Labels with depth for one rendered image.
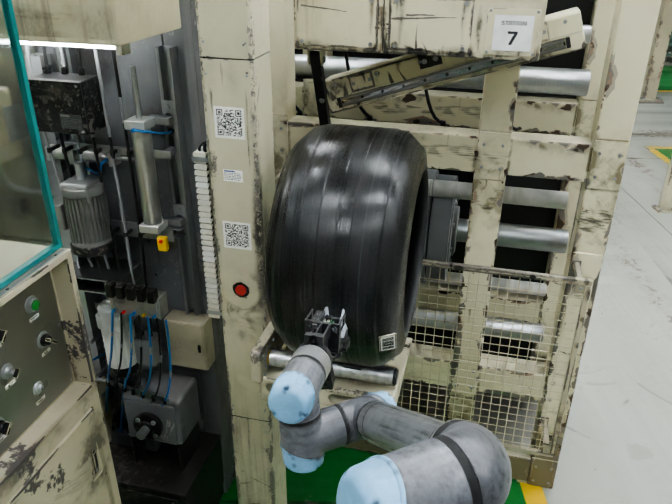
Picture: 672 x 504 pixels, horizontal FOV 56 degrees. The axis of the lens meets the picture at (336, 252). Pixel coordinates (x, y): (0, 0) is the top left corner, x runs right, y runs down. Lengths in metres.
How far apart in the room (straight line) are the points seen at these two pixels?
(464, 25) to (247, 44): 0.52
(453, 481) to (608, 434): 2.28
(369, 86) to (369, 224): 0.59
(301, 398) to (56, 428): 0.74
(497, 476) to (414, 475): 0.11
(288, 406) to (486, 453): 0.38
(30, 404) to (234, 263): 0.57
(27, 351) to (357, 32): 1.07
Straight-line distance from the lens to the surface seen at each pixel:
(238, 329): 1.78
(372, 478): 0.78
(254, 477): 2.13
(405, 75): 1.80
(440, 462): 0.80
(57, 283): 1.60
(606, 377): 3.38
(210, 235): 1.68
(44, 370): 1.64
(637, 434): 3.11
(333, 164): 1.41
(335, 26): 1.68
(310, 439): 1.15
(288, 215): 1.38
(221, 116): 1.54
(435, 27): 1.64
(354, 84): 1.83
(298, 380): 1.09
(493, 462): 0.83
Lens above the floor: 1.92
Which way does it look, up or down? 27 degrees down
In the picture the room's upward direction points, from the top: 1 degrees clockwise
